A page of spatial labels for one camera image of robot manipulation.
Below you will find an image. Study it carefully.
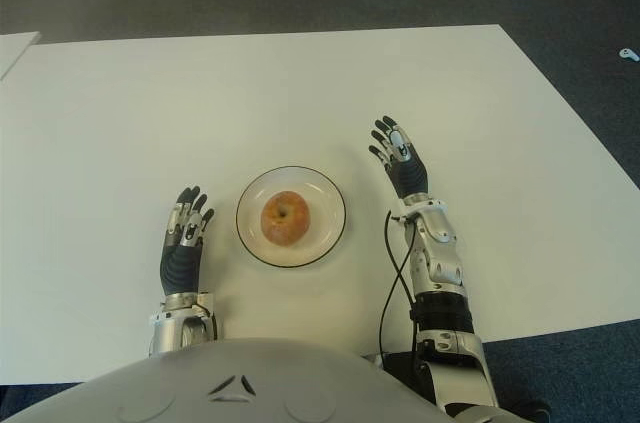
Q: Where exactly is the red yellow apple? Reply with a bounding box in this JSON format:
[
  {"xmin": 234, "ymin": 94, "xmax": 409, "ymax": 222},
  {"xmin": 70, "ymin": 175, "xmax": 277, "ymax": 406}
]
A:
[{"xmin": 260, "ymin": 190, "xmax": 311, "ymax": 246}]

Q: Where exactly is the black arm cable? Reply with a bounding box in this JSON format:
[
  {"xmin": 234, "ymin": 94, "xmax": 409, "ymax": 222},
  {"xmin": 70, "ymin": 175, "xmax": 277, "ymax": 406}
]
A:
[{"xmin": 378, "ymin": 210, "xmax": 419, "ymax": 369}]

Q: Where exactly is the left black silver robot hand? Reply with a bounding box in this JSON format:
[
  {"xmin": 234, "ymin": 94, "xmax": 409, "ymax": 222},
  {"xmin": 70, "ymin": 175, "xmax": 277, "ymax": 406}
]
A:
[{"xmin": 158, "ymin": 186, "xmax": 216, "ymax": 297}]

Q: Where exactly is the white plate with black rim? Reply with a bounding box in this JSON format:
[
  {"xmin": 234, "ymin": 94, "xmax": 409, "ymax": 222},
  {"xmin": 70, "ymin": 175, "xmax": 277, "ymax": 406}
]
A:
[{"xmin": 235, "ymin": 165, "xmax": 348, "ymax": 271}]

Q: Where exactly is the black robot stand base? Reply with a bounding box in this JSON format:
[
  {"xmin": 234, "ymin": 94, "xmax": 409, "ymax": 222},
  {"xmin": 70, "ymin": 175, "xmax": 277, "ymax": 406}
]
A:
[{"xmin": 377, "ymin": 351, "xmax": 419, "ymax": 394}]

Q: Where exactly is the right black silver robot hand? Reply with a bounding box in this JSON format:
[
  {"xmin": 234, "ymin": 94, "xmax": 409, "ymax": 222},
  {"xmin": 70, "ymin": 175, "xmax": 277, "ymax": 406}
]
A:
[{"xmin": 368, "ymin": 115, "xmax": 430, "ymax": 200}]

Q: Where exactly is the grey robot torso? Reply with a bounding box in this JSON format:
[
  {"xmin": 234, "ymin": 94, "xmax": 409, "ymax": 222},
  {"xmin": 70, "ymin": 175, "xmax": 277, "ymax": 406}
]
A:
[{"xmin": 0, "ymin": 337, "xmax": 454, "ymax": 423}]

